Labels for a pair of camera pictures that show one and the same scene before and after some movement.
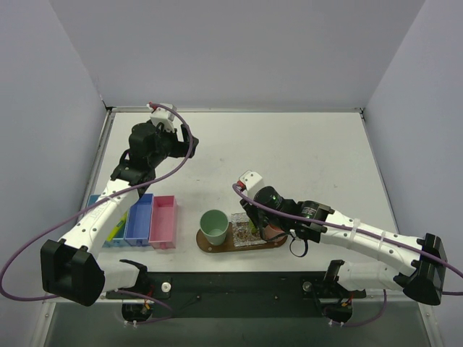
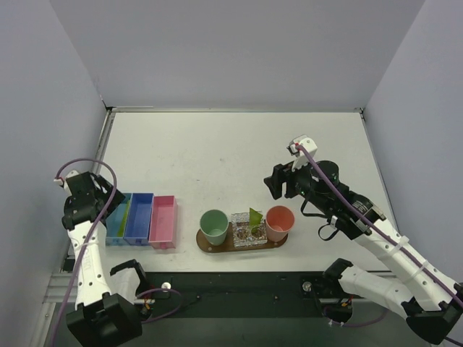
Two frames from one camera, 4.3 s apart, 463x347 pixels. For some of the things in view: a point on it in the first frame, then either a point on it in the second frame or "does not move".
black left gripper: (182, 143) to (105, 189)
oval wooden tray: (228, 245) does not move
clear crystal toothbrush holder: (244, 230) does not move
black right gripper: (251, 215) to (283, 178)
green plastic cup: (214, 223) does not move
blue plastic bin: (138, 226) does not move
